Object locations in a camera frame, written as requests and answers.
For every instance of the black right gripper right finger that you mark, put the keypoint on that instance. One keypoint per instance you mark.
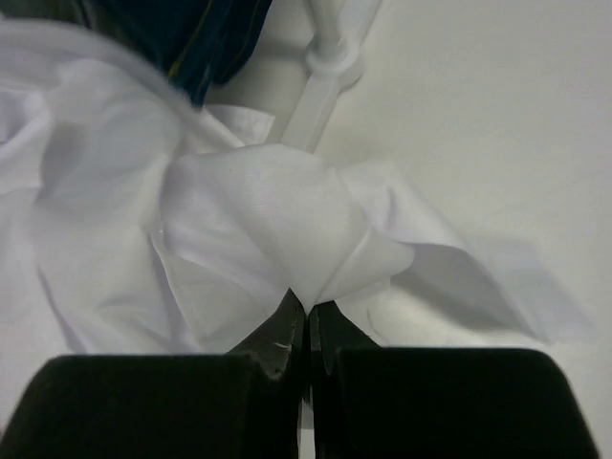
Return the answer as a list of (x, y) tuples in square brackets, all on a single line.
[(371, 401)]

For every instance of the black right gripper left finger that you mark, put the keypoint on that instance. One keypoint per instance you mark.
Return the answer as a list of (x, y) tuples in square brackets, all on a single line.
[(241, 404)]

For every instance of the white shirt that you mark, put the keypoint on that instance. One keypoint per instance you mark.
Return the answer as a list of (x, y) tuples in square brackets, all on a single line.
[(131, 224)]

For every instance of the white clothes rack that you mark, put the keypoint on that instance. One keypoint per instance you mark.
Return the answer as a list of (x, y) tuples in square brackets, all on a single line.
[(334, 62)]

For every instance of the dark navy garment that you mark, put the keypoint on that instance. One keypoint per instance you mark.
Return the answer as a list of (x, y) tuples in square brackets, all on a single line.
[(195, 44)]

